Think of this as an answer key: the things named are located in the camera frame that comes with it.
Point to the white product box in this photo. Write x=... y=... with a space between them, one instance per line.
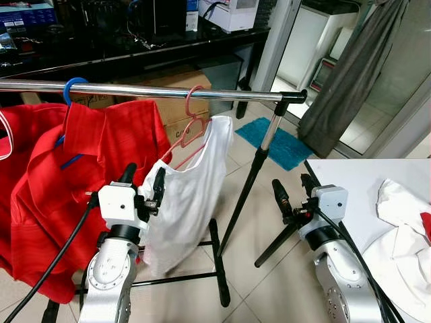
x=229 y=15

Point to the blue product box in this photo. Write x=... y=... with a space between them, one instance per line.
x=27 y=15

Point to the blue plastic clothes hanger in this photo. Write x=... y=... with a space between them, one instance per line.
x=69 y=86

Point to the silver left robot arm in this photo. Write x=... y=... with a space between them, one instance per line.
x=108 y=282

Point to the red collared shirt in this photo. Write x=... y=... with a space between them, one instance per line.
x=40 y=195

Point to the brown cardboard box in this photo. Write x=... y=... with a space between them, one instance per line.
x=168 y=75

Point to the white shirt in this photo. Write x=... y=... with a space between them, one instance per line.
x=404 y=269

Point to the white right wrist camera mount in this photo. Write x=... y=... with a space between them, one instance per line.
x=331 y=202

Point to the white blue carton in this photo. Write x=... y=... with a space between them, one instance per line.
x=192 y=15

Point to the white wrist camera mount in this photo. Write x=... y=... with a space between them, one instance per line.
x=331 y=202
x=120 y=205

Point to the grey curtain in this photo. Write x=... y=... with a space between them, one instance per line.
x=343 y=94

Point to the teal floor mat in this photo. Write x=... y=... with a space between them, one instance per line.
x=293 y=151

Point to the black desk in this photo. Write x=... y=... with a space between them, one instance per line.
x=101 y=57

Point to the white door frame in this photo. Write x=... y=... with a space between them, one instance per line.
x=279 y=40

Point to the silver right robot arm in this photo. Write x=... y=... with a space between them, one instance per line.
x=337 y=276

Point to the white tank top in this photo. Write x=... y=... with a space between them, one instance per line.
x=188 y=202

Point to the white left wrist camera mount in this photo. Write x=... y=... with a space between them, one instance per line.
x=120 y=205

